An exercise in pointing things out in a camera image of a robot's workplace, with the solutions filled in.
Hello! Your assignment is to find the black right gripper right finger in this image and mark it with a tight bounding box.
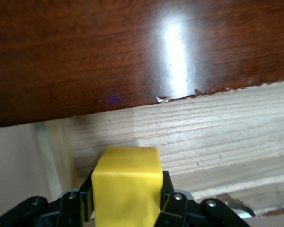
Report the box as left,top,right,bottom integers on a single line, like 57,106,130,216
153,170,253,227

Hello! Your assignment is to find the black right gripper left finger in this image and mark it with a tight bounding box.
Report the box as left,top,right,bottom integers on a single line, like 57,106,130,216
0,171,95,227

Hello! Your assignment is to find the yellow cube block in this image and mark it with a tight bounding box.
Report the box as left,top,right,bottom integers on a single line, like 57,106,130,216
91,146,163,227

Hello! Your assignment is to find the wooden drawer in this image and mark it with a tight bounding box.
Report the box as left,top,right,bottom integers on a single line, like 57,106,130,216
34,80,284,227

